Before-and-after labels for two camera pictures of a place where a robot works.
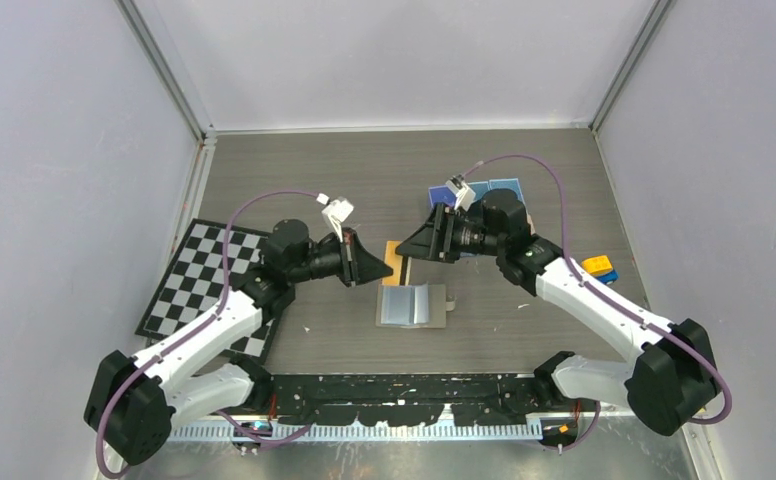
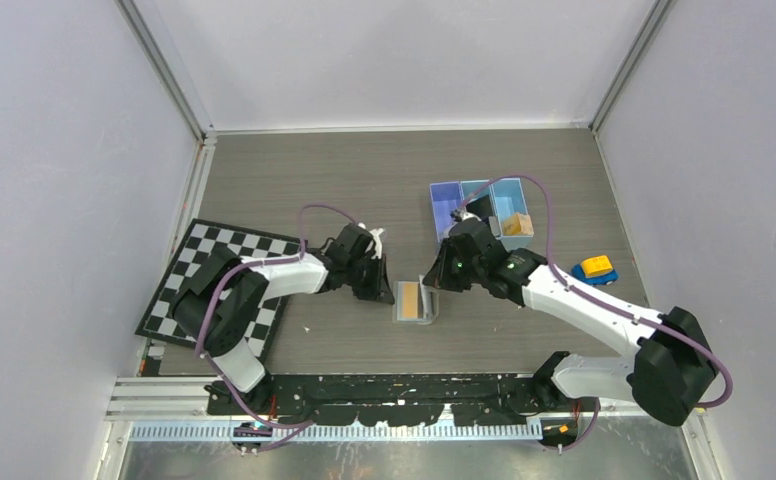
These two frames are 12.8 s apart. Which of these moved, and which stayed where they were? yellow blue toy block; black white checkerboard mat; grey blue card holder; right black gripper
Moved: grey blue card holder; right black gripper
Stayed: yellow blue toy block; black white checkerboard mat
